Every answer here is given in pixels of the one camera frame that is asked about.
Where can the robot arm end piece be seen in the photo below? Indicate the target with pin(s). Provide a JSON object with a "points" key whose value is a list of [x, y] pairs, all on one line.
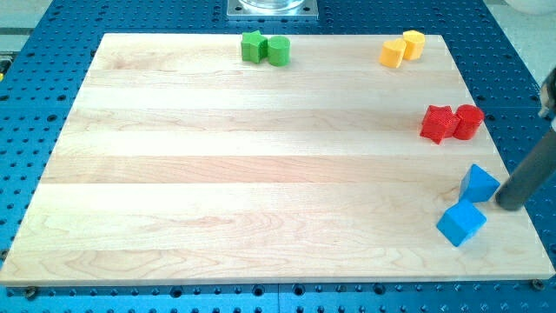
{"points": [[547, 95]]}

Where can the green star block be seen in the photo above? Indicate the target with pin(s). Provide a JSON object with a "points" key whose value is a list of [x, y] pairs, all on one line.
{"points": [[254, 46]]}

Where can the red star block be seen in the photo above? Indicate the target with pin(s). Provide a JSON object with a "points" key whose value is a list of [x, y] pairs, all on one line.
{"points": [[438, 123]]}

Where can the wooden board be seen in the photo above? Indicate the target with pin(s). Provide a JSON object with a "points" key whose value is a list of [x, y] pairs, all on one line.
{"points": [[179, 163]]}

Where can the green cylinder block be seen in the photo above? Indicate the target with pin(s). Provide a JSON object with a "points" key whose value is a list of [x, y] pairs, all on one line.
{"points": [[278, 51]]}

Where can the yellow heart block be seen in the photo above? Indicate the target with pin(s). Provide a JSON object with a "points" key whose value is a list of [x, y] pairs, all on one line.
{"points": [[392, 53]]}

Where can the yellow hexagon block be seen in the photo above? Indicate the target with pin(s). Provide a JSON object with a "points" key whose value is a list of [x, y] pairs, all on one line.
{"points": [[415, 43]]}

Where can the blue cube block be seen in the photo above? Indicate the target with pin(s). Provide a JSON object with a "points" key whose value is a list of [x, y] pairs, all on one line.
{"points": [[460, 222]]}

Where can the red cylinder block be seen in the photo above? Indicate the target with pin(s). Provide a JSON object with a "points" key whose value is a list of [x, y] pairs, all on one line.
{"points": [[471, 118]]}

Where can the blue triangle block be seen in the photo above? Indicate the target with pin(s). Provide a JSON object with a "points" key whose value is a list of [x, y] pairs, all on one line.
{"points": [[477, 185]]}

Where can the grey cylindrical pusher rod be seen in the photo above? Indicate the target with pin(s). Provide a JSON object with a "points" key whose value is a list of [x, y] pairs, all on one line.
{"points": [[531, 173]]}

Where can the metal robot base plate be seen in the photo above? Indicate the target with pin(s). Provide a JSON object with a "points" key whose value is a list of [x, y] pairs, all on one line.
{"points": [[271, 9]]}

